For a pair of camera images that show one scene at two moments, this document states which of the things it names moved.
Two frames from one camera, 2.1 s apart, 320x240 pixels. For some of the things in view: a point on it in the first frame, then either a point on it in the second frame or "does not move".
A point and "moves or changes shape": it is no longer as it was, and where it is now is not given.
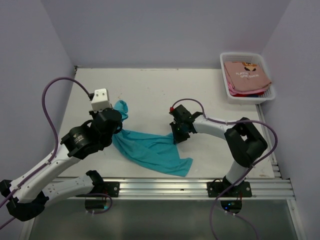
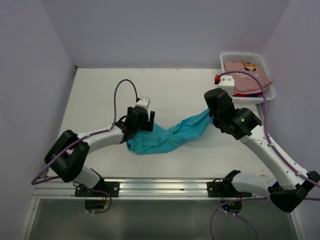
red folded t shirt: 249,95 does not move
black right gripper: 177,138 -> 211,114
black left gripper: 93,113 -> 147,124
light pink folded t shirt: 233,92 does not move
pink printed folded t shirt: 244,76 does not move
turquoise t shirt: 157,152 moves or changes shape
